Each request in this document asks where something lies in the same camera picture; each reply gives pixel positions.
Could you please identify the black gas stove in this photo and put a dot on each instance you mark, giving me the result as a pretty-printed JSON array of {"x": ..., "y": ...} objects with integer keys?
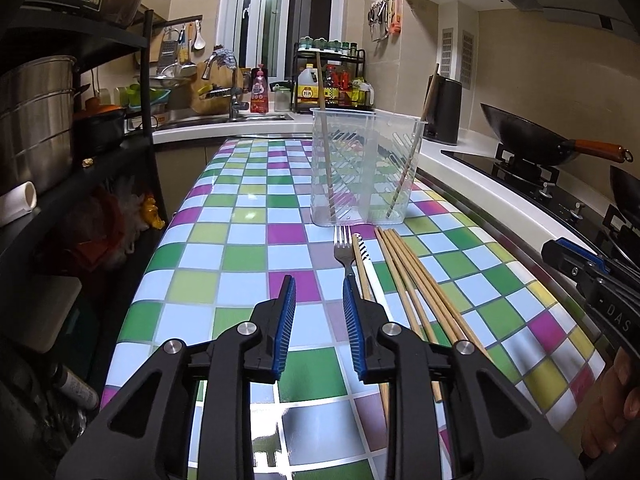
[{"x": 480, "y": 160}]

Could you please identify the spray can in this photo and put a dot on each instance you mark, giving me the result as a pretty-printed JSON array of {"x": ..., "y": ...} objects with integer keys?
[{"x": 77, "y": 387}]

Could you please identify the yellow toy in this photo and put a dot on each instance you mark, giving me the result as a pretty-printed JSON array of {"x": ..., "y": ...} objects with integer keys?
[{"x": 152, "y": 212}]

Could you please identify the narrow wall vent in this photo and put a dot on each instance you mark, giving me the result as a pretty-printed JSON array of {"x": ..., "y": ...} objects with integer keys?
[{"x": 447, "y": 55}]

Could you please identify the black electric kettle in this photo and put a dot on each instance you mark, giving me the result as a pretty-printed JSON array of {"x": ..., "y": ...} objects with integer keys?
[{"x": 445, "y": 110}]

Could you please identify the black pot with orange lid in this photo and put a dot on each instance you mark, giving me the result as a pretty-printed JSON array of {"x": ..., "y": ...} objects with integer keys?
[{"x": 100, "y": 125}]

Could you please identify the person's right hand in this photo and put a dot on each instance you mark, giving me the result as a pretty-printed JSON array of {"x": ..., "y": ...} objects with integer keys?
[{"x": 620, "y": 395}]

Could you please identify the small jar with green lid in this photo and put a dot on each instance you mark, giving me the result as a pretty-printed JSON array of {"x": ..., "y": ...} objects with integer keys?
[{"x": 282, "y": 100}]

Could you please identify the red mesh bag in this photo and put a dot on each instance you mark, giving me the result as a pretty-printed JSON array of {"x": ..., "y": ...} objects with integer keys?
[{"x": 90, "y": 230}]

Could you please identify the clear plastic utensil holder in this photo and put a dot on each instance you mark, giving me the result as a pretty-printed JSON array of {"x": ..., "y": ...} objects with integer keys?
[{"x": 360, "y": 170}]

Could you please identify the dark sauce bottle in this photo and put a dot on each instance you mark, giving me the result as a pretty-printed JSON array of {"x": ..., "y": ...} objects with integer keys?
[{"x": 331, "y": 87}]

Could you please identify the dark bowl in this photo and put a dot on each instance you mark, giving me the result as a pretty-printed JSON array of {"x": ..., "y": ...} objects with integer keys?
[{"x": 122, "y": 2}]

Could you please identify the white ladle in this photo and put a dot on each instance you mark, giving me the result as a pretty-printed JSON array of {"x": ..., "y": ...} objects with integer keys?
[{"x": 199, "y": 40}]

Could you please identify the steel sink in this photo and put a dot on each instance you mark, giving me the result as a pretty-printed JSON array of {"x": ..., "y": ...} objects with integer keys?
[{"x": 200, "y": 121}]

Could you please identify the white roll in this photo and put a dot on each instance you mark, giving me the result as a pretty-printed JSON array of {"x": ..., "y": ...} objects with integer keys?
[{"x": 17, "y": 205}]

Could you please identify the row of spice jars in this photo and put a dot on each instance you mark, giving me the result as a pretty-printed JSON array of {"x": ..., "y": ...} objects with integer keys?
[{"x": 325, "y": 45}]

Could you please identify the patterned cloth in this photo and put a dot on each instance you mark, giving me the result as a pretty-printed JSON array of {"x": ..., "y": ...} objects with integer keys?
[{"x": 225, "y": 57}]

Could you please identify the black shelving rack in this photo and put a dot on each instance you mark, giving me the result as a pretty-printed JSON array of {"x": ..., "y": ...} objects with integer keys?
[{"x": 145, "y": 60}]

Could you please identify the steel faucet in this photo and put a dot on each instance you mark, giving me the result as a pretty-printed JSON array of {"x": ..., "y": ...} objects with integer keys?
[{"x": 234, "y": 100}]

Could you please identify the metal grater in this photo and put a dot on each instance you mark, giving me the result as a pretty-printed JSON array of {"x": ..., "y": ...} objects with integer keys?
[{"x": 167, "y": 52}]

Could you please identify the window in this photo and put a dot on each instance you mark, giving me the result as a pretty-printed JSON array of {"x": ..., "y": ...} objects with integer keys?
[{"x": 280, "y": 20}]

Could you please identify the checkered table cover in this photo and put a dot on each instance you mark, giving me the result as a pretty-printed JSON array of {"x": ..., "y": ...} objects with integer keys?
[{"x": 240, "y": 240}]

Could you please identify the green basin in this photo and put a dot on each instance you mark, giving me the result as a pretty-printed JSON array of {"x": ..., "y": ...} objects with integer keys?
[{"x": 150, "y": 96}]

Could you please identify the steel strainer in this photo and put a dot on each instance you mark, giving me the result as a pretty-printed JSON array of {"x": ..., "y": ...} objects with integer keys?
[{"x": 167, "y": 80}]

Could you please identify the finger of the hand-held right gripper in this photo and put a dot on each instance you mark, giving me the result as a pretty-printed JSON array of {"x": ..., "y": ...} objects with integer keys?
[
  {"x": 565, "y": 267},
  {"x": 577, "y": 252}
]

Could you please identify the black spice rack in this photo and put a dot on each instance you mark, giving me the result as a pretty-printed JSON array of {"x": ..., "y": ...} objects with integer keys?
[{"x": 330, "y": 56}]

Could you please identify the yellow green bottle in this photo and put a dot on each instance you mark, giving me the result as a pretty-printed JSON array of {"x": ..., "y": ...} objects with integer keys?
[{"x": 362, "y": 96}]

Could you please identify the wooden cutting board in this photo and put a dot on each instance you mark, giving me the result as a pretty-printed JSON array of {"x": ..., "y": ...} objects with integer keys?
[{"x": 197, "y": 100}]

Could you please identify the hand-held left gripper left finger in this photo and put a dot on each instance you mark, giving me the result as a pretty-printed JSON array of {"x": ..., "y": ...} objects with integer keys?
[{"x": 285, "y": 330}]

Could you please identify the metal fork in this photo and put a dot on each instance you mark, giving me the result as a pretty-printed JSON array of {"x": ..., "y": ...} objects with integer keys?
[{"x": 343, "y": 255}]

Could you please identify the pink dish soap bottle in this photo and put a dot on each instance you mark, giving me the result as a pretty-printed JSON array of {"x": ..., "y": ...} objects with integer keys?
[{"x": 258, "y": 95}]

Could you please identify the wide wall vent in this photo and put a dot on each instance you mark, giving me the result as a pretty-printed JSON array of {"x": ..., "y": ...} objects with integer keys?
[{"x": 467, "y": 57}]

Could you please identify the red sauce bottle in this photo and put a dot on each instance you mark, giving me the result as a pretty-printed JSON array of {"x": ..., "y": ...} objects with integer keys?
[{"x": 345, "y": 90}]

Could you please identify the oil bottle with yellow label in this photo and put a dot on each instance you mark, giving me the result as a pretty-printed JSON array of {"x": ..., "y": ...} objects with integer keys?
[{"x": 309, "y": 92}]

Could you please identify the large steel pot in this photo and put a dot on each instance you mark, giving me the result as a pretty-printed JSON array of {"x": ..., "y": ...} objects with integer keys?
[{"x": 35, "y": 125}]

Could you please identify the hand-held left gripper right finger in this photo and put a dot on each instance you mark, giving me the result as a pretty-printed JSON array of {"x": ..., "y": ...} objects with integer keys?
[{"x": 352, "y": 330}]

